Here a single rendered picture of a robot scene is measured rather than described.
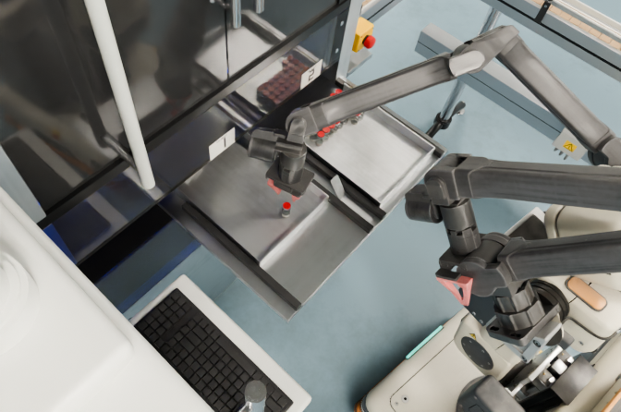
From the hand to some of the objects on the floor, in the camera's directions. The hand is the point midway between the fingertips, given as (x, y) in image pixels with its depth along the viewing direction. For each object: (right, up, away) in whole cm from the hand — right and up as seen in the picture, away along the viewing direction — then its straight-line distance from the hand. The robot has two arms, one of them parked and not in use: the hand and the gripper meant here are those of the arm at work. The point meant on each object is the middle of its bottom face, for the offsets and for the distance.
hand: (286, 194), depth 135 cm
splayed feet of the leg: (+70, +27, +140) cm, 159 cm away
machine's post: (+5, -10, +109) cm, 110 cm away
